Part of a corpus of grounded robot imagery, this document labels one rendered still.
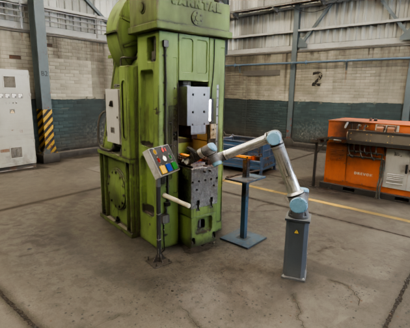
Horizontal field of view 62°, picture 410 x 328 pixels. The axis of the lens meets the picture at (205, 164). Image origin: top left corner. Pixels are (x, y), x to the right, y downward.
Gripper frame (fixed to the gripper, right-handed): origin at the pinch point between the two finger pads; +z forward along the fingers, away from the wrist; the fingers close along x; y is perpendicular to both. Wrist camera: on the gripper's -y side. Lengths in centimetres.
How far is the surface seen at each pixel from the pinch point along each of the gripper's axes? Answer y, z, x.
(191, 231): 71, 49, 31
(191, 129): -27.6, -4.5, 35.5
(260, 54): -257, 75, 864
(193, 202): 43, 31, 33
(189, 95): -58, -21, 33
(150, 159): -12.9, 14.2, -27.0
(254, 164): 46, 90, 404
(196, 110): -43, -17, 42
